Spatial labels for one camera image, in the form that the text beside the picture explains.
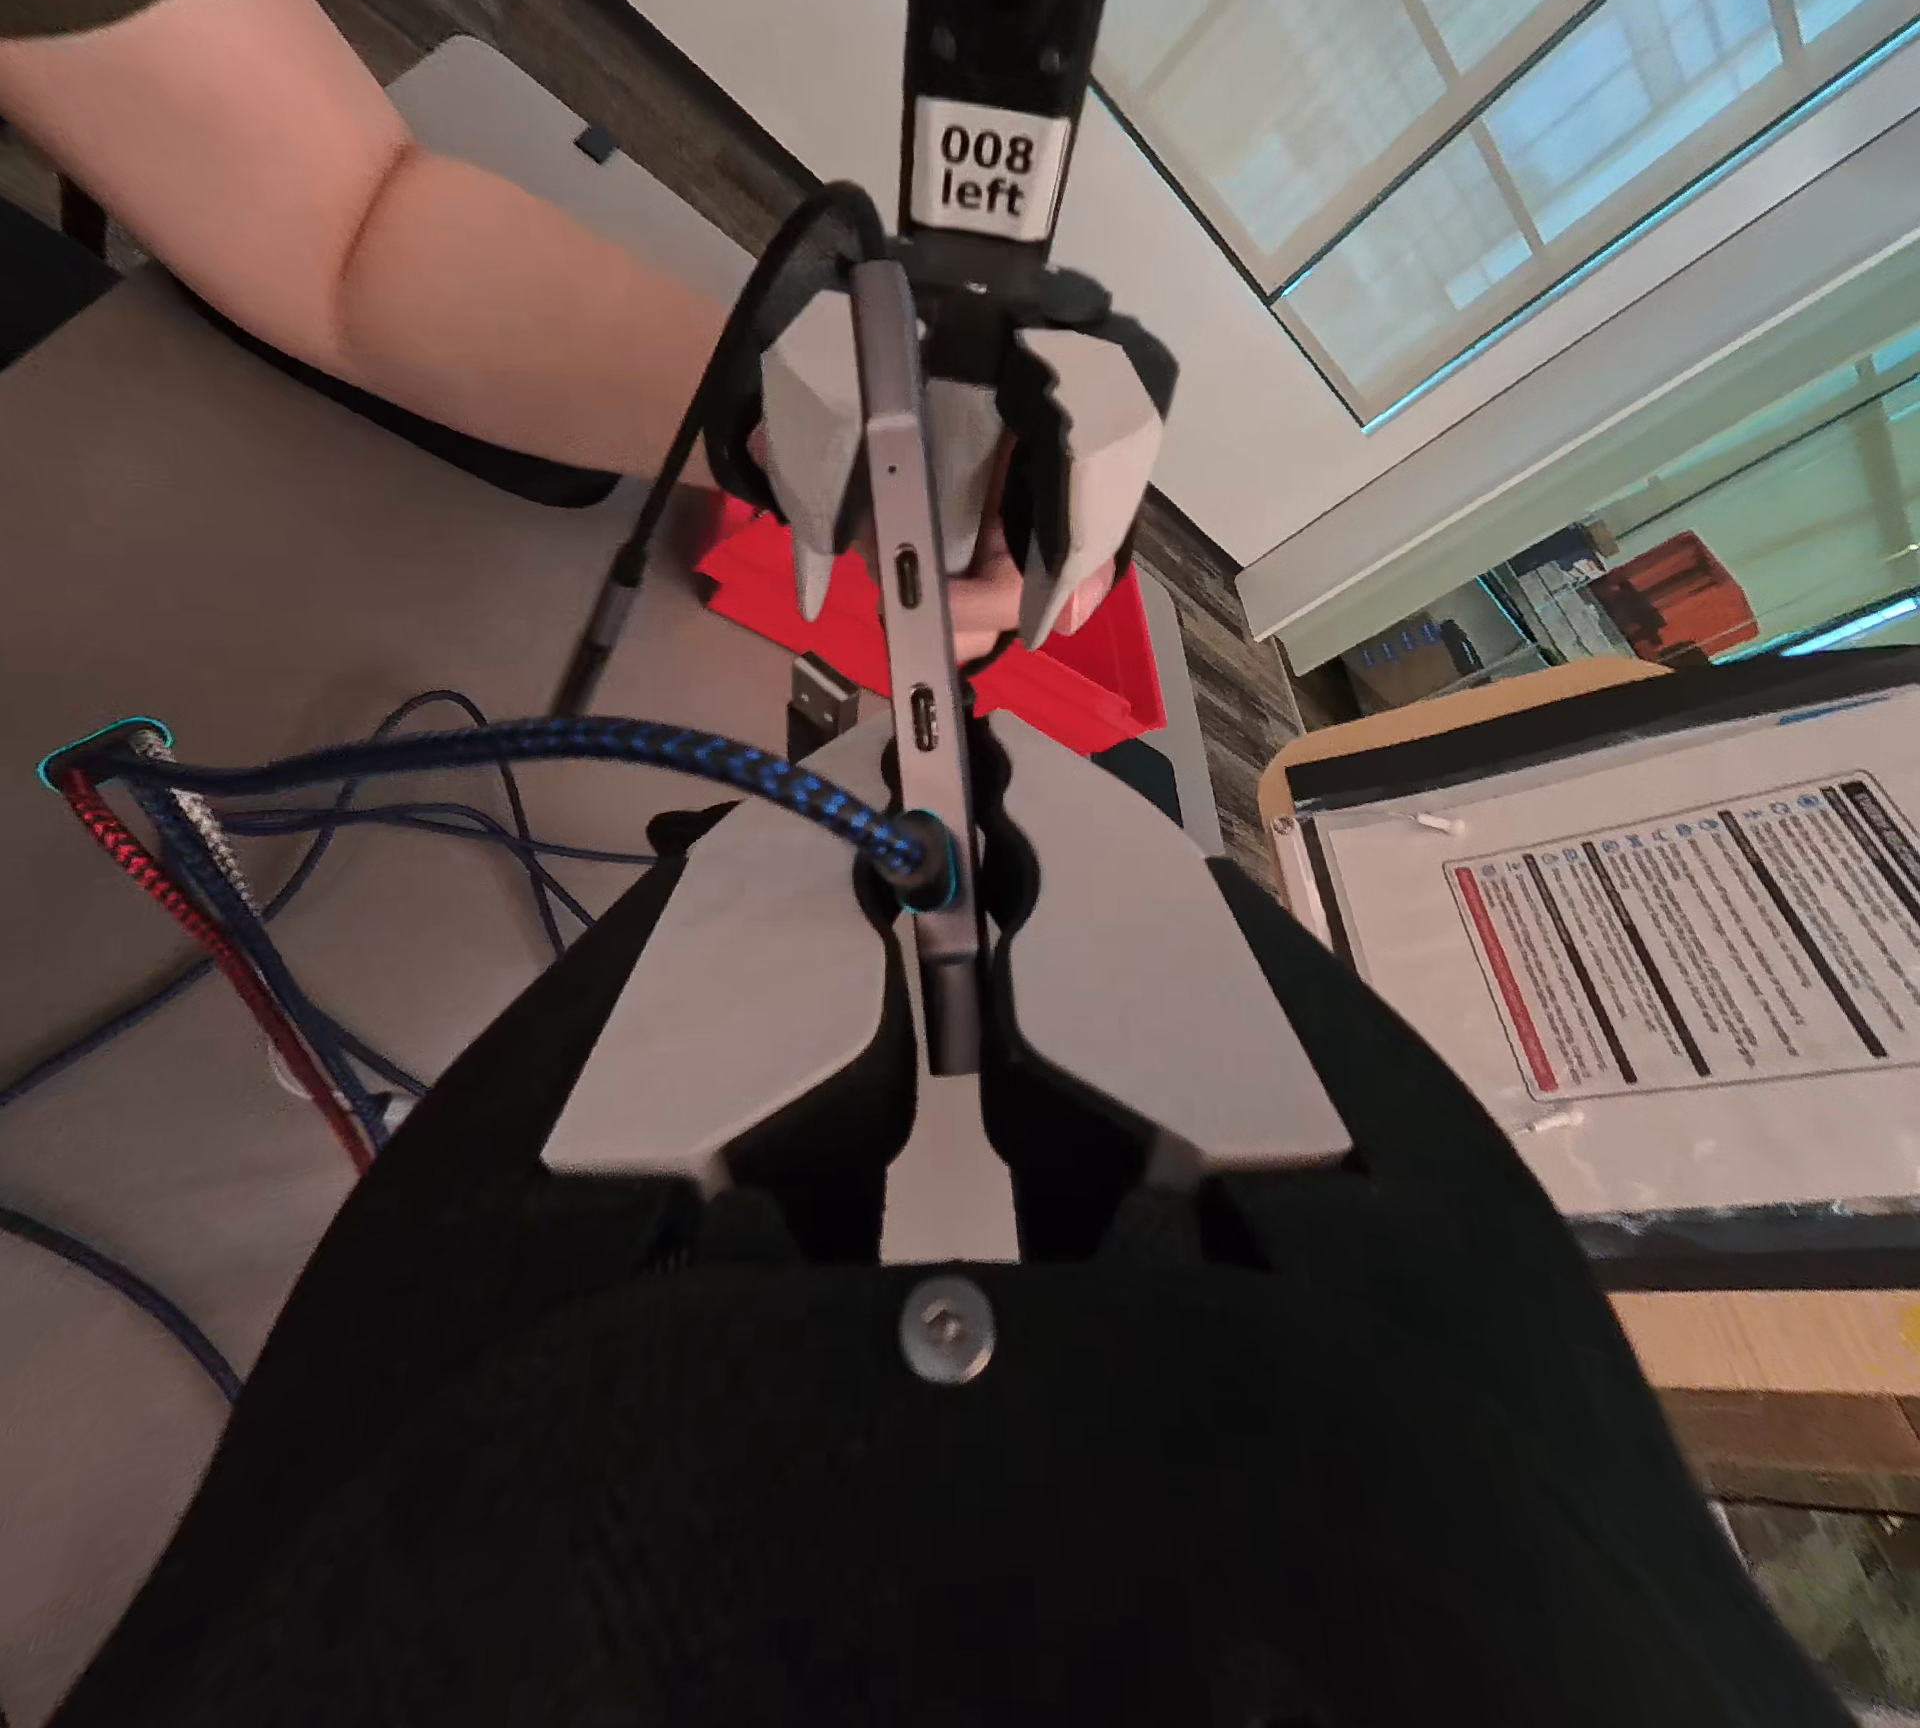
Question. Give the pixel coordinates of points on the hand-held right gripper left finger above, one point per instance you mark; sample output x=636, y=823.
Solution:
x=721, y=1038

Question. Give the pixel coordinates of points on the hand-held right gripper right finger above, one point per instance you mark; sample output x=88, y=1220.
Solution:
x=1170, y=1009

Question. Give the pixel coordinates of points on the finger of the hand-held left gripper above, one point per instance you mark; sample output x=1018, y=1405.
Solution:
x=1118, y=438
x=810, y=438

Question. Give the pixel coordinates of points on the person's left hand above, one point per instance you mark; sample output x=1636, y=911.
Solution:
x=991, y=597

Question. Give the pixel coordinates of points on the red plastic bin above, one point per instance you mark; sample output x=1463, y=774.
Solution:
x=1080, y=679

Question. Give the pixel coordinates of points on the wooden document stand white base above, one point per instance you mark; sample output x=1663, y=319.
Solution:
x=1500, y=708

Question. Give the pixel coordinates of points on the printed instruction sheet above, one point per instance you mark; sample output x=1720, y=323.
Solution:
x=1650, y=949

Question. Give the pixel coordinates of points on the large grid window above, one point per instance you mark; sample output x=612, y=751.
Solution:
x=1574, y=32

